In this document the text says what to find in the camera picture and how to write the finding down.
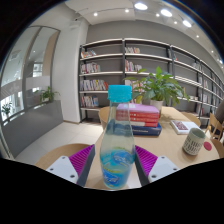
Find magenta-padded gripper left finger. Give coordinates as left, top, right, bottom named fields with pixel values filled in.
left=45, top=144, right=96, bottom=188

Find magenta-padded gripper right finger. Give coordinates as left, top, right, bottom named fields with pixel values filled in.
left=134, top=144, right=181, bottom=187

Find clear bottle with turquoise cap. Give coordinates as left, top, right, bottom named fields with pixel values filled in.
left=99, top=84, right=136, bottom=190

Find cream patterned ceramic cup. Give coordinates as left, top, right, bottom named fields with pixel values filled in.
left=182, top=127, right=207, bottom=157

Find white magazine with patterned cover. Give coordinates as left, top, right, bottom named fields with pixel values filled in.
left=170, top=119, right=201, bottom=136

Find red book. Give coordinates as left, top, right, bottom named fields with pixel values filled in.
left=128, top=119, right=160, bottom=129
left=115, top=111, right=160, bottom=122

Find flat round red coaster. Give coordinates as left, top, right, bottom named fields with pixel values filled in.
left=203, top=141, right=213, bottom=152

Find pink book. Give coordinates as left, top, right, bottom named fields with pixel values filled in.
left=115, top=102, right=160, bottom=115

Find small potted plant by window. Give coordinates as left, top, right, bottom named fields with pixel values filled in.
left=39, top=86, right=60, bottom=104

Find green potted plant, white pot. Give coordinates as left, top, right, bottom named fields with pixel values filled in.
left=124, top=66, right=190, bottom=114

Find tiny potted plant by window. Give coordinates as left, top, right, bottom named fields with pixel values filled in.
left=1, top=102, right=14, bottom=118

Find round ceiling lights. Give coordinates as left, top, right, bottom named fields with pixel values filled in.
left=93, top=1, right=224, bottom=64

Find grey wall shelf unit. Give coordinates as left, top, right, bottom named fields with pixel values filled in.
left=78, top=37, right=224, bottom=122

